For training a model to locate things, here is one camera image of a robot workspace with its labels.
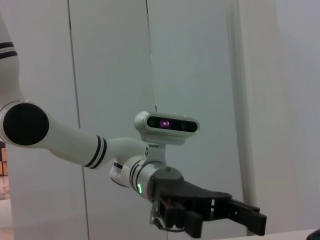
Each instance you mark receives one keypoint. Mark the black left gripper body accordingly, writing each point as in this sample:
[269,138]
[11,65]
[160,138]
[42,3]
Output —
[185,197]

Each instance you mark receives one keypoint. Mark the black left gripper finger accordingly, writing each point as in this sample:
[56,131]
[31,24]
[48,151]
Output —
[242,216]
[187,222]

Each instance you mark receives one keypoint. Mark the dark teal insulated lunch bag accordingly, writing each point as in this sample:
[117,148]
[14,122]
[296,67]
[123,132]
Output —
[315,237]

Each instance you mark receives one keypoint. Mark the brown cardboard boxes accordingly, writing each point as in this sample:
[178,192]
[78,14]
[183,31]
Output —
[3,162]

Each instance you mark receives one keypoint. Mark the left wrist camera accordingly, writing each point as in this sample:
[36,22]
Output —
[165,127]

